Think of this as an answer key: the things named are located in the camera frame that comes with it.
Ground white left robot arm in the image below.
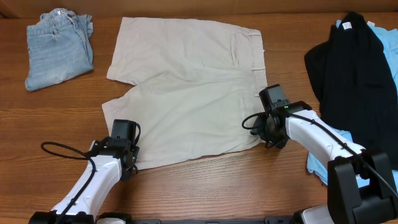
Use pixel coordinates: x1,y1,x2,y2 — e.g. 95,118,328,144
29,136,139,224

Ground beige khaki shorts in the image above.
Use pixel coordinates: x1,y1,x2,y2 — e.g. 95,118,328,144
102,17,267,169

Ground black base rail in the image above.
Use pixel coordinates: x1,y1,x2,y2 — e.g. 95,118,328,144
126,216,295,224

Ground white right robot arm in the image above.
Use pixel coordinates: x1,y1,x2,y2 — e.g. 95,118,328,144
250,100,397,224

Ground black garment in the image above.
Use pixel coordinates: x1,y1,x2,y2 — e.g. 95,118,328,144
304,12,397,169

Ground light blue t-shirt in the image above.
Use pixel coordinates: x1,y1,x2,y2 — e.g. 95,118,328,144
306,20,398,189

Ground folded light blue jeans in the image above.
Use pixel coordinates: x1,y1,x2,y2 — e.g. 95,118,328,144
25,8,94,91

